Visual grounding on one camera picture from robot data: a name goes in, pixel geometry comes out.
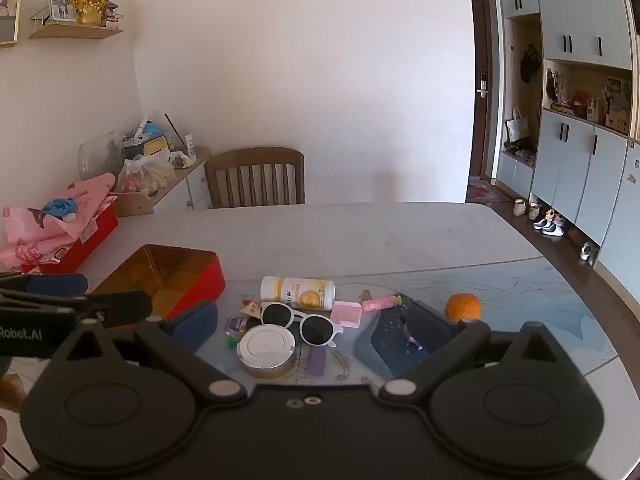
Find pair of shoes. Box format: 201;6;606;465
533;209;565;237

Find glass bowl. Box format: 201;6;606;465
78;131;125;180

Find pink square eraser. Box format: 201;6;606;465
330;301;362;330

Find large red gift box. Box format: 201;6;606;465
21;202;118;275

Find purple spiky toy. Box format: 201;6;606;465
404;321;424;351

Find wooden sideboard cabinet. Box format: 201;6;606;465
113;146;214;218

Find round white lid tin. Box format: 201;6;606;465
236;324;296;379

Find brown entrance door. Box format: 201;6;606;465
470;0;500;180

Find wooden chair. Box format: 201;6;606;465
205;146;306;209

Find pink tube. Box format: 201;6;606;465
361;295;402;312

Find green yellow box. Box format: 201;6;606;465
122;136;168;159

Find white sunglasses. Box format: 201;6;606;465
260;302;344;348

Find white tote bag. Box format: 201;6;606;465
506;105;530;144

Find orange fruit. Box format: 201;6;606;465
445;292;483;322

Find blue patterned placemat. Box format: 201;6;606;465
197;258;617;386

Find wooden wall shelf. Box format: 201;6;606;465
29;8;122;40

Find blue label black pod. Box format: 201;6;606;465
224;315;250;340

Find white plastic bag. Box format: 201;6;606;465
115;156;175;197

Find white wall cabinet unit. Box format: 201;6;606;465
500;0;639;300

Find pink paper bag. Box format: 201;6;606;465
1;172;116;270

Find blue cloth toy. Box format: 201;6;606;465
42;197;77;221

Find red tin box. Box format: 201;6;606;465
96;244;226;321

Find white yellow bottle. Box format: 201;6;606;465
260;276;336;311

